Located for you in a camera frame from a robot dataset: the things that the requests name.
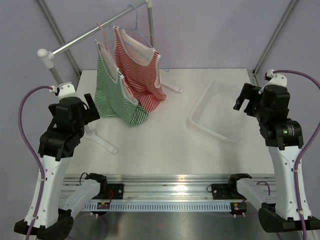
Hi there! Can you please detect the red striped tank top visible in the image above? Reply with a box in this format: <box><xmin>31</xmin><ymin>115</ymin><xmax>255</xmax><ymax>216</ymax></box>
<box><xmin>113</xmin><ymin>26</ymin><xmax>167</xmax><ymax>113</ymax></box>

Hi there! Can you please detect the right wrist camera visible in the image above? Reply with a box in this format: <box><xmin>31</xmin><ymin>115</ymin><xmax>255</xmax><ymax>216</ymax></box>
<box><xmin>265</xmin><ymin>69</ymin><xmax>288</xmax><ymax>88</ymax></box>

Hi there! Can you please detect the pink wire hanger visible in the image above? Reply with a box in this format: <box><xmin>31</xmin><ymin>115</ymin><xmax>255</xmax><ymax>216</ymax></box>
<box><xmin>97</xmin><ymin>22</ymin><xmax>137</xmax><ymax>105</ymax></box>

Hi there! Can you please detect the aluminium frame post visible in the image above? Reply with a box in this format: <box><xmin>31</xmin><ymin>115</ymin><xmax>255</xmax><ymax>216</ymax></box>
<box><xmin>34</xmin><ymin>0</ymin><xmax>82</xmax><ymax>79</ymax></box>
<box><xmin>252</xmin><ymin>0</ymin><xmax>300</xmax><ymax>77</ymax></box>

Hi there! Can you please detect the white plastic basket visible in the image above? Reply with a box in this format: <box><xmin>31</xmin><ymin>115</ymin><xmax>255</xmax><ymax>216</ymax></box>
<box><xmin>189</xmin><ymin>79</ymin><xmax>246</xmax><ymax>143</ymax></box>

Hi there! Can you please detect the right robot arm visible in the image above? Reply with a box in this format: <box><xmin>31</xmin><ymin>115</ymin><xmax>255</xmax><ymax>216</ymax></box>
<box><xmin>210</xmin><ymin>83</ymin><xmax>320</xmax><ymax>233</ymax></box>

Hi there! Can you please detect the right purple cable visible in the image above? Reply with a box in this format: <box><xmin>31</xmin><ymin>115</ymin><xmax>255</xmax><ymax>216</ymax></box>
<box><xmin>272</xmin><ymin>69</ymin><xmax>320</xmax><ymax>240</ymax></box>

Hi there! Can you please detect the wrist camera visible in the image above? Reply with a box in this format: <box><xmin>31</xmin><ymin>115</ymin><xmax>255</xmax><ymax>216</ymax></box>
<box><xmin>49</xmin><ymin>82</ymin><xmax>76</xmax><ymax>98</ymax></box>
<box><xmin>265</xmin><ymin>69</ymin><xmax>288</xmax><ymax>88</ymax></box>

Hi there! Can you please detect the white metal clothes rack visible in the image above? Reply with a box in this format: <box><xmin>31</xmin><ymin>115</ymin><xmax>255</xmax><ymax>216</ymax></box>
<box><xmin>36</xmin><ymin>0</ymin><xmax>183</xmax><ymax>155</ymax></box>

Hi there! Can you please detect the blue wire hanger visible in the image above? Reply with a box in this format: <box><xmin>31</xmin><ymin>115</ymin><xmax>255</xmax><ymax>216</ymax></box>
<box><xmin>120</xmin><ymin>4</ymin><xmax>170</xmax><ymax>72</ymax></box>

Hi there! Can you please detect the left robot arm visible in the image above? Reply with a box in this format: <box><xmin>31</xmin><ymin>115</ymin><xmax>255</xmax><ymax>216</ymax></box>
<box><xmin>14</xmin><ymin>93</ymin><xmax>108</xmax><ymax>240</ymax></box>

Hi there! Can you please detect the right aluminium frame post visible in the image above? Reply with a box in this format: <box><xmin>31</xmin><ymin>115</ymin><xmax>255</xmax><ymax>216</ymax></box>
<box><xmin>252</xmin><ymin>0</ymin><xmax>300</xmax><ymax>77</ymax></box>

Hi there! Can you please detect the white slotted cable duct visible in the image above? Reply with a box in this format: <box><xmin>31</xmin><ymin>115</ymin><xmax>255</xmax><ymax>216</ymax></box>
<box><xmin>82</xmin><ymin>202</ymin><xmax>231</xmax><ymax>212</ymax></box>

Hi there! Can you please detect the green striped tank top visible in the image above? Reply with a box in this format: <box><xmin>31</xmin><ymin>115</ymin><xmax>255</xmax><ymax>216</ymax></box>
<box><xmin>94</xmin><ymin>41</ymin><xmax>149</xmax><ymax>127</ymax></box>

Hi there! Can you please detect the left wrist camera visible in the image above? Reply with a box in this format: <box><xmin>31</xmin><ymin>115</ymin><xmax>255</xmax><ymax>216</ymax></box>
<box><xmin>49</xmin><ymin>82</ymin><xmax>76</xmax><ymax>98</ymax></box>

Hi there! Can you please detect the aluminium mounting rail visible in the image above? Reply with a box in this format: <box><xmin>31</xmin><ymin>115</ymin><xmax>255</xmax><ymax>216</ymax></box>
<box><xmin>59</xmin><ymin>173</ymin><xmax>278</xmax><ymax>201</ymax></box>

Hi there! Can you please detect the left aluminium frame post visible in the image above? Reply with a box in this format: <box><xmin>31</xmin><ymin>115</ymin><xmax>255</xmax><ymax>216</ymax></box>
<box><xmin>34</xmin><ymin>0</ymin><xmax>82</xmax><ymax>79</ymax></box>

